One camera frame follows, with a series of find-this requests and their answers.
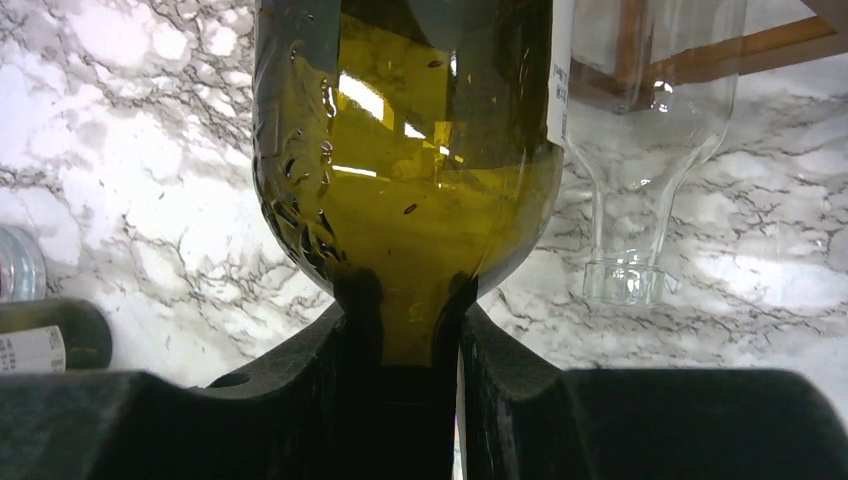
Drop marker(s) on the green wine bottle silver neck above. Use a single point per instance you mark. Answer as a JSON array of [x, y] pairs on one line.
[[54, 336]]

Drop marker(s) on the brown wooden wine rack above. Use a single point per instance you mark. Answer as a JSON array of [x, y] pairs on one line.
[[631, 84]]

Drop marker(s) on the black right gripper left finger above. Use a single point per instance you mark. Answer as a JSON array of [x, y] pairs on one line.
[[297, 412]]

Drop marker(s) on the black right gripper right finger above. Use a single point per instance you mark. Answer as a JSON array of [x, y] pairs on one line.
[[524, 418]]

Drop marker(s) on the green wine bottle white label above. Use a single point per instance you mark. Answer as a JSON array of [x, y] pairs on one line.
[[407, 154]]

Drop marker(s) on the clear bottle silver cap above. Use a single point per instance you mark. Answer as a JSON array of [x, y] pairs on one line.
[[23, 270]]

